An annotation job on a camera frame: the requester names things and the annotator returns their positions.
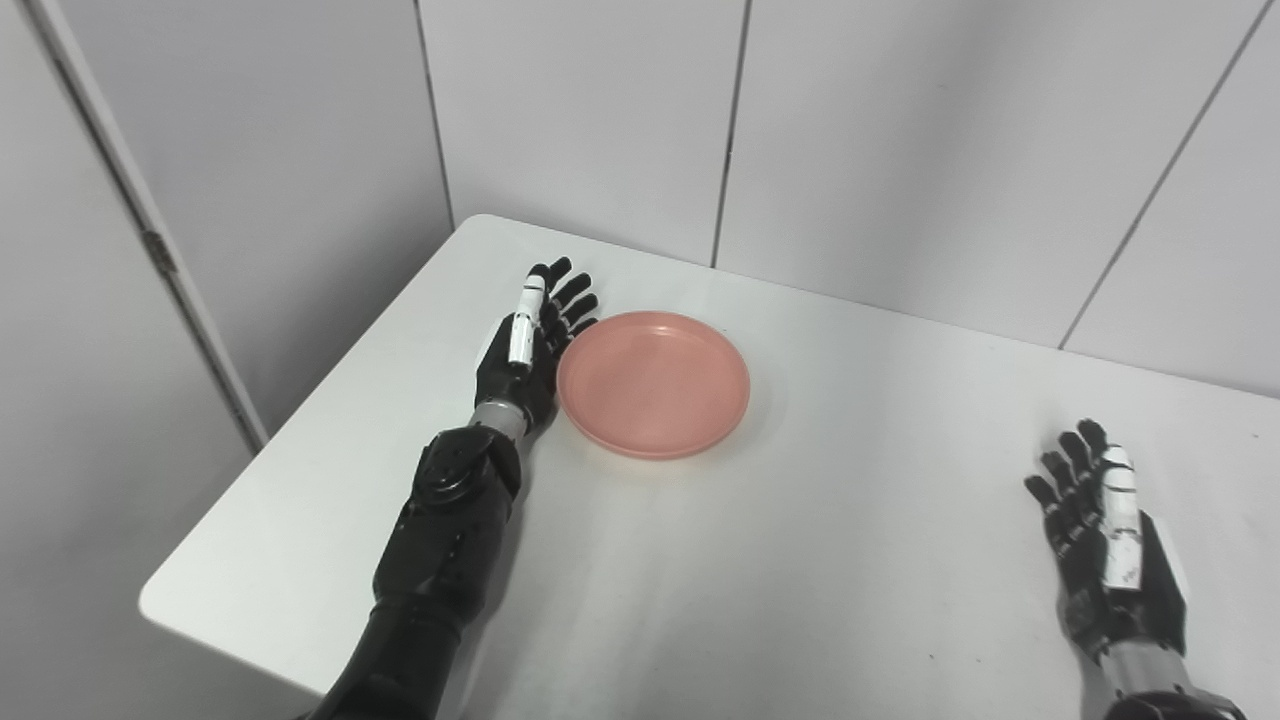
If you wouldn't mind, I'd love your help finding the pink round plate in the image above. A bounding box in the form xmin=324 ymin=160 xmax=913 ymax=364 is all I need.
xmin=556 ymin=310 xmax=752 ymax=462

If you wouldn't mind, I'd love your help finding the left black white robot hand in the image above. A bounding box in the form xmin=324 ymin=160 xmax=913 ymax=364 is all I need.
xmin=473 ymin=257 xmax=600 ymax=437

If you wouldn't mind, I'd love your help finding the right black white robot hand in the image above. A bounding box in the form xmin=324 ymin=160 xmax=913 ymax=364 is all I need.
xmin=1023 ymin=418 xmax=1190 ymax=663

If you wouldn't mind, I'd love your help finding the grey wall panel hinge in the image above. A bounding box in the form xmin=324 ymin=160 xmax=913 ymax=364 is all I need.
xmin=141 ymin=229 xmax=180 ymax=277

